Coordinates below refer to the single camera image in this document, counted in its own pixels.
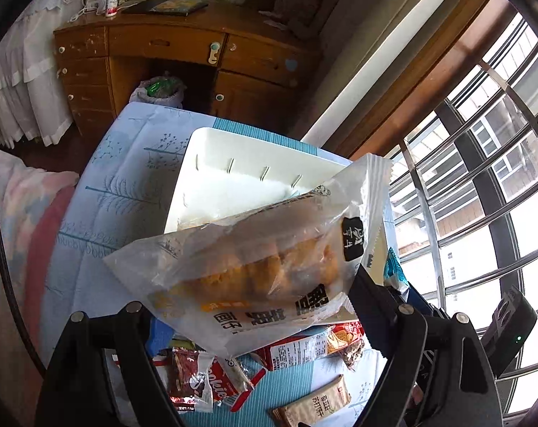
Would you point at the brown white wafer pack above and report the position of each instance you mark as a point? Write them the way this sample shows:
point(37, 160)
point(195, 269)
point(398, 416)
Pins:
point(189, 387)

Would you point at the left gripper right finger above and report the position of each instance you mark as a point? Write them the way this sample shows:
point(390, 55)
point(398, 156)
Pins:
point(376, 309)

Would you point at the pastel floral blanket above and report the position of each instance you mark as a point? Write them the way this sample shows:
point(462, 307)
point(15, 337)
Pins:
point(25, 195)

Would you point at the beige soda cracker pack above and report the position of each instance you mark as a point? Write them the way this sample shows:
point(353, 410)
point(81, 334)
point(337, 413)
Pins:
point(314, 407)

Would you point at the white red bottle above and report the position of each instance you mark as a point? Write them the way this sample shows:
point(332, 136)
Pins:
point(111, 7)

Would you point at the red Cookies snack pack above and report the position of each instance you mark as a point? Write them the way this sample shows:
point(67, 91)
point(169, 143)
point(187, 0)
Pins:
point(232, 383)

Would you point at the green white plastic bag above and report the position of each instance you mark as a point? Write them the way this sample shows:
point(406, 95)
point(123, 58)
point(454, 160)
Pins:
point(166, 91)

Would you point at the white plastic storage bin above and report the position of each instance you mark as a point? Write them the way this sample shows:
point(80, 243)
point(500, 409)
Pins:
point(225, 174)

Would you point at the small nut pack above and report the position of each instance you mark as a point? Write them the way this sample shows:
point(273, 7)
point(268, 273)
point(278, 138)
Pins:
point(353, 353)

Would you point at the wooden desk with drawers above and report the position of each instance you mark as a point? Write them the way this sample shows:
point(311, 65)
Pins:
point(232, 63)

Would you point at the clear bag yellow pastries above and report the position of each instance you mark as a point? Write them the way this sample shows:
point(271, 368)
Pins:
point(240, 283)

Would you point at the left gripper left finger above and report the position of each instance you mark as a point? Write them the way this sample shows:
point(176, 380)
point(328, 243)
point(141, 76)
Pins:
point(160, 335)

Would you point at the window metal grille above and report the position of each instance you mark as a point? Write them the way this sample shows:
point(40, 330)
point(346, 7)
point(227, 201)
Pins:
point(464, 192)

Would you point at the dark book on desk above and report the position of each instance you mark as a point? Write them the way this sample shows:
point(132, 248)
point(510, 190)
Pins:
point(166, 7)

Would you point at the light blue patterned tablecloth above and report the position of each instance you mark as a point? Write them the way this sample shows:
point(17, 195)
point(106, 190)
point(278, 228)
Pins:
point(92, 330)

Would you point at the red biscuit roll pack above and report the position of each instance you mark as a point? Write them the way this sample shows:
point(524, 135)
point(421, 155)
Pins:
point(317, 342)

